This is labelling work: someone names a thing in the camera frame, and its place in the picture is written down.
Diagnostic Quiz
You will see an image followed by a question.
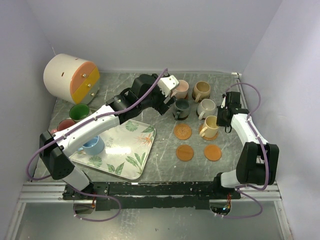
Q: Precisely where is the beige mug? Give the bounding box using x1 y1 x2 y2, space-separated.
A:
196 99 216 120

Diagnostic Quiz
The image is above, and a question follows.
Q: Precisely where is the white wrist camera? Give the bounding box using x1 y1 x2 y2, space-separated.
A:
220 94 226 109
157 75 180 97

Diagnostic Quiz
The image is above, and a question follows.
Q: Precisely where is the smooth light wood coaster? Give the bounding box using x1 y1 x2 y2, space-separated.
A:
176 144 194 162

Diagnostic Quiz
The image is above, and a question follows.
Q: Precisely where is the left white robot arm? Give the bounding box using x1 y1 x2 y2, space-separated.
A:
38 74 179 200

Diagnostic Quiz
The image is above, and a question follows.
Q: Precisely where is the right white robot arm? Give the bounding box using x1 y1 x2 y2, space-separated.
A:
212 91 280 199

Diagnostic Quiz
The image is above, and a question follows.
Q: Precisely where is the yellow mug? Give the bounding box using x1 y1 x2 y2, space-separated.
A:
199 115 219 138

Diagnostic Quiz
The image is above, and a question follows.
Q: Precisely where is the large woven rattan coaster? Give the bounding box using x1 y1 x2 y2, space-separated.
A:
198 125 219 141

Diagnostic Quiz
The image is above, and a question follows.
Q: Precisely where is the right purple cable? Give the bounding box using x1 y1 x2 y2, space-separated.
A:
214 82 272 219

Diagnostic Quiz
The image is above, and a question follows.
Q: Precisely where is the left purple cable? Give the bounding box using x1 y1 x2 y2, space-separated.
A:
26 67 169 222

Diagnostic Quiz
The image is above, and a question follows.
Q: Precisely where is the grey mug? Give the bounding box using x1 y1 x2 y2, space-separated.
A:
172 99 190 121

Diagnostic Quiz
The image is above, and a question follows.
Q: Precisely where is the reddish wood coaster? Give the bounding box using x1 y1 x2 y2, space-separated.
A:
172 94 189 100

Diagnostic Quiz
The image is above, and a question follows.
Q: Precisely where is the purple cable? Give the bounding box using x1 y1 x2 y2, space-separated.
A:
26 67 169 222
214 82 272 219

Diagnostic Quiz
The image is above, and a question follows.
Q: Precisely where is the hidden light wood coaster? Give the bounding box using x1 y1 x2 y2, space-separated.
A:
204 144 222 162

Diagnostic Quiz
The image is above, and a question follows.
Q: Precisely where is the floral serving tray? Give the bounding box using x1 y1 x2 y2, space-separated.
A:
70 119 156 180

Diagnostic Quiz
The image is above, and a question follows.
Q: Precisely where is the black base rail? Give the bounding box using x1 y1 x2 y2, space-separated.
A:
62 180 242 212

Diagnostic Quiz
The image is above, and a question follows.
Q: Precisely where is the white cylindrical drawer box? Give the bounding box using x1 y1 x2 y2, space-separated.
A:
43 53 100 104

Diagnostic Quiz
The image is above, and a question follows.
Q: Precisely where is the green floral tall mug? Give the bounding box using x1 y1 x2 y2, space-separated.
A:
69 103 92 123

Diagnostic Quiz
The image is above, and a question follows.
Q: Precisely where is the tan brown mug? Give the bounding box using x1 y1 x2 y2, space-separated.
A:
191 81 211 103

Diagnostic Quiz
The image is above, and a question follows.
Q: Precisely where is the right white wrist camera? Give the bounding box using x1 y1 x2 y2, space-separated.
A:
220 94 226 109

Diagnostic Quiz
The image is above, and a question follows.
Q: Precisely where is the blue mug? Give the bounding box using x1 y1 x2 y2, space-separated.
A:
78 135 105 156

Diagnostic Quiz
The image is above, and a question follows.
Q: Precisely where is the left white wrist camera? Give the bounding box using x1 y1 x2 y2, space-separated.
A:
157 75 180 97

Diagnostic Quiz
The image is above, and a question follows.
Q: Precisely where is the red floral tall mug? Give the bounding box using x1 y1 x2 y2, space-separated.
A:
50 118 76 134

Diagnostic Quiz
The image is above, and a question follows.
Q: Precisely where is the pink mug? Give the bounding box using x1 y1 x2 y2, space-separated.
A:
171 80 189 98

